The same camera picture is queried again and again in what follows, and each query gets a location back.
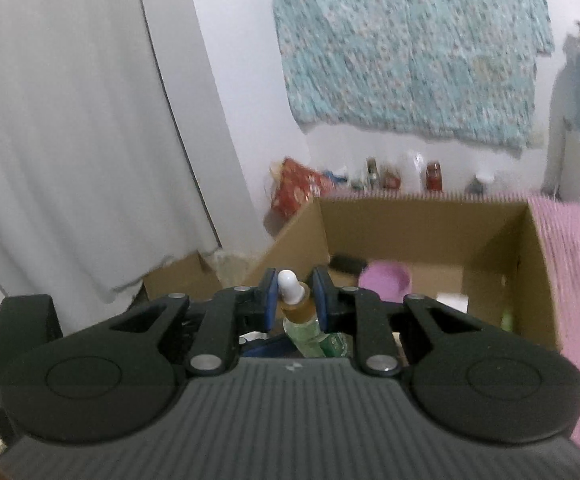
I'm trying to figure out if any white water dispenser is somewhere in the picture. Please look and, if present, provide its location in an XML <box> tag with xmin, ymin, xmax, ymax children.
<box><xmin>544</xmin><ymin>117</ymin><xmax>580</xmax><ymax>207</ymax></box>

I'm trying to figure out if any dark glass bottle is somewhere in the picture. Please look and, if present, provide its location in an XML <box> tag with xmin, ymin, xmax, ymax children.
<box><xmin>364</xmin><ymin>157</ymin><xmax>382</xmax><ymax>191</ymax></box>

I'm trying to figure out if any pink collapsible cup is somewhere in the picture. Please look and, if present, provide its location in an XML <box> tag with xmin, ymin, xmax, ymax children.
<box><xmin>359</xmin><ymin>260</ymin><xmax>414</xmax><ymax>299</ymax></box>

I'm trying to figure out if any red jar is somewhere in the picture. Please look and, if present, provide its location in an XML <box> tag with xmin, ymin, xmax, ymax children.
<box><xmin>424</xmin><ymin>161</ymin><xmax>444</xmax><ymax>192</ymax></box>

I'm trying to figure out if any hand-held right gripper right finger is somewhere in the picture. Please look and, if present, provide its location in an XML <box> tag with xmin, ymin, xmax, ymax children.
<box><xmin>311</xmin><ymin>266</ymin><xmax>488</xmax><ymax>378</ymax></box>

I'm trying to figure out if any grey curtain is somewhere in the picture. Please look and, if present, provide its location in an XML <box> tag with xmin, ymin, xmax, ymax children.
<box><xmin>0</xmin><ymin>0</ymin><xmax>252</xmax><ymax>307</ymax></box>

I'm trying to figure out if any clear plastic bottle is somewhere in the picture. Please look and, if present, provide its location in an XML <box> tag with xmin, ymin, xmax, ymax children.
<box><xmin>404</xmin><ymin>151</ymin><xmax>424</xmax><ymax>192</ymax></box>

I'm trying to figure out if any red snack bag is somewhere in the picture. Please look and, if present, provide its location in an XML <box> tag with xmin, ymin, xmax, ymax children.
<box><xmin>269</xmin><ymin>157</ymin><xmax>339</xmax><ymax>222</ymax></box>

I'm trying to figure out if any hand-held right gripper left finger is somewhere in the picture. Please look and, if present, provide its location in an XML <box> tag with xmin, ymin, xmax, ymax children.
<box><xmin>107</xmin><ymin>267</ymin><xmax>278</xmax><ymax>377</ymax></box>

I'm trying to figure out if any teal floral cloth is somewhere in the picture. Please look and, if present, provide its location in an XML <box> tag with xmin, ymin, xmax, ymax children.
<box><xmin>271</xmin><ymin>0</ymin><xmax>556</xmax><ymax>159</ymax></box>

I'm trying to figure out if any brown cardboard box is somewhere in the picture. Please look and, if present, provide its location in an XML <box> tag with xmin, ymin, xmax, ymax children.
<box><xmin>242</xmin><ymin>195</ymin><xmax>564</xmax><ymax>357</ymax></box>

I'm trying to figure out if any black tape roll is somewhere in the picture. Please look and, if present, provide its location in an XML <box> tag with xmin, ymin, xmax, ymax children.
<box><xmin>330</xmin><ymin>254</ymin><xmax>369</xmax><ymax>277</ymax></box>

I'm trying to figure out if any white lid jar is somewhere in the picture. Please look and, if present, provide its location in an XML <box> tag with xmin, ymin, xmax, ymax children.
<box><xmin>466</xmin><ymin>172</ymin><xmax>497</xmax><ymax>197</ymax></box>

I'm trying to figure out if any green dropper bottle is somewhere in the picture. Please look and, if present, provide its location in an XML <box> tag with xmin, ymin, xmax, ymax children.
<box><xmin>277</xmin><ymin>270</ymin><xmax>355</xmax><ymax>359</ymax></box>

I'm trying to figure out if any white charger plug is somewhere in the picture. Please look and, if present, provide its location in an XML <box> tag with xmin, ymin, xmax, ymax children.
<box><xmin>436</xmin><ymin>291</ymin><xmax>472</xmax><ymax>314</ymax></box>

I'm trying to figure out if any small open cardboard box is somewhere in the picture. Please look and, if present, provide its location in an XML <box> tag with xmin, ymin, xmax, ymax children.
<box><xmin>141</xmin><ymin>251</ymin><xmax>224</xmax><ymax>304</ymax></box>

